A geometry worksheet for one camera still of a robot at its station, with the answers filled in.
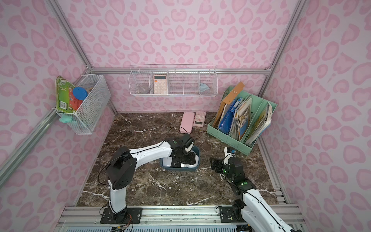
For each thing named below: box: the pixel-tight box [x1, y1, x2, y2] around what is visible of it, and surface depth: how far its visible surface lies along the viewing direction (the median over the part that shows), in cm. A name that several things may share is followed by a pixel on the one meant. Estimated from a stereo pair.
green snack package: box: [55, 75, 83, 114], surface depth 72 cm
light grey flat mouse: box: [162, 156, 173, 167], surface depth 92 cm
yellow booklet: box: [246, 101, 273, 145], surface depth 85 cm
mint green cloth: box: [58, 115, 73, 124], surface depth 65 cm
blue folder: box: [218, 97, 243, 135], surface depth 95 cm
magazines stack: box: [229, 97, 253, 142], surface depth 91 cm
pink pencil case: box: [179, 111, 195, 134], surface depth 116 cm
